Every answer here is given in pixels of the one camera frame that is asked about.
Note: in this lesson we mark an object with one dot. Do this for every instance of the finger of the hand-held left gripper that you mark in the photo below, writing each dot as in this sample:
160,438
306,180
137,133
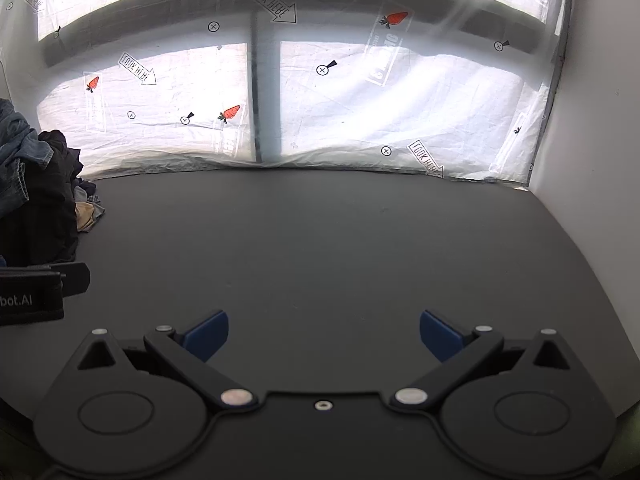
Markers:
75,279

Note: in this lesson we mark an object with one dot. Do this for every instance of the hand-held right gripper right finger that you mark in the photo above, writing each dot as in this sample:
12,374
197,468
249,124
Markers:
439,334

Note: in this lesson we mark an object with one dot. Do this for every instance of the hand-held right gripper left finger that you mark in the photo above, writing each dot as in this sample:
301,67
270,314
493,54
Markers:
209,334

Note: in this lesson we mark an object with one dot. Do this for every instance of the blue denim jeans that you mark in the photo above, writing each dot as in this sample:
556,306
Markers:
15,160

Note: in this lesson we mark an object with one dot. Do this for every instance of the black clothes pile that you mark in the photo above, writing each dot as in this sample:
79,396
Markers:
45,220

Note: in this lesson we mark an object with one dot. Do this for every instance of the beige cloth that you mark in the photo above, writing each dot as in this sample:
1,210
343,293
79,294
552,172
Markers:
84,216

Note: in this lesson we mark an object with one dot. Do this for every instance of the grey cloth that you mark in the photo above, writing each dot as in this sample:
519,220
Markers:
98,210

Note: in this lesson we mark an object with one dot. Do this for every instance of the white printed curtain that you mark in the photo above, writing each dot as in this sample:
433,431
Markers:
400,105

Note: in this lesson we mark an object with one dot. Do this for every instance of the window frame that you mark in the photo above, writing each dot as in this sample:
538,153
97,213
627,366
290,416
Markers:
254,110

